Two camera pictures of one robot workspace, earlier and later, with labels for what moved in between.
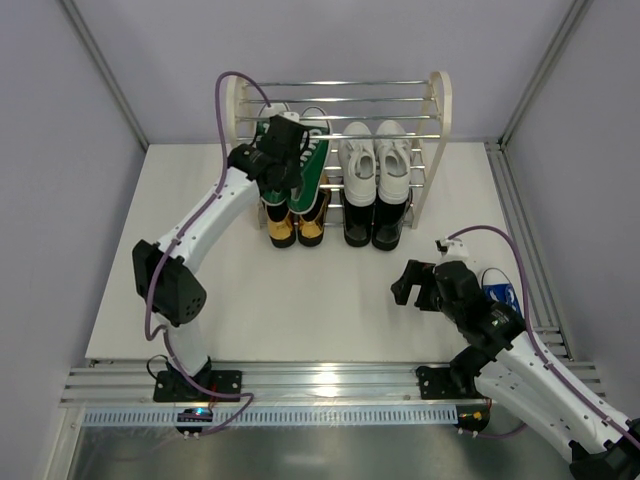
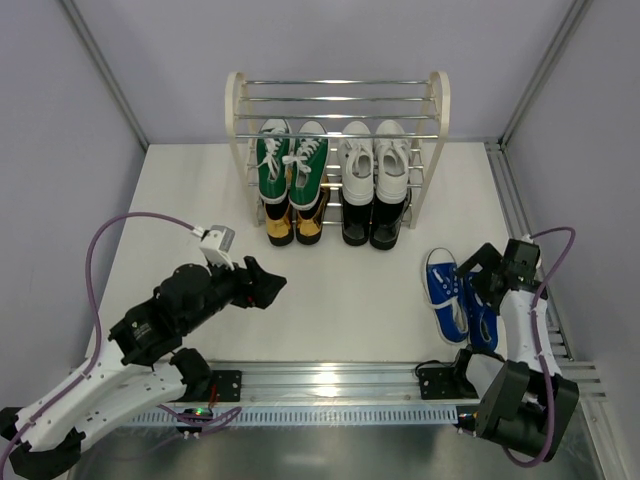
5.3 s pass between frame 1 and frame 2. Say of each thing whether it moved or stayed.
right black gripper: moved
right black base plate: stayed
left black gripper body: moved
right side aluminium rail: stayed
